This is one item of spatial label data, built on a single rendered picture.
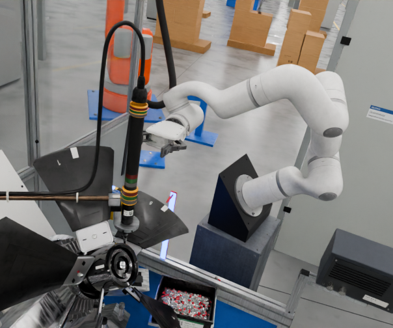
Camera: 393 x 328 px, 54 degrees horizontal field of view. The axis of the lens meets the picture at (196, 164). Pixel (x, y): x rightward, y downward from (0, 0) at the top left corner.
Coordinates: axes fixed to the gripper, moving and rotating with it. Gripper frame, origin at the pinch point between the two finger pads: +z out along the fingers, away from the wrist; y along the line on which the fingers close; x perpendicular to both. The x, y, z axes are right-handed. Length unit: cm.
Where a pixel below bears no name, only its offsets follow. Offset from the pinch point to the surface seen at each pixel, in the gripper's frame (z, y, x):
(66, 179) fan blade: 12.9, 17.9, -11.1
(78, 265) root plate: 27.4, 2.8, -23.6
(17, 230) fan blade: 38.8, 9.9, -7.7
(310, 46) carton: -744, 28, -80
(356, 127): -170, -63, -32
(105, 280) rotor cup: 25.4, -3.9, -26.9
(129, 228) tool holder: 12.0, -2.3, -19.7
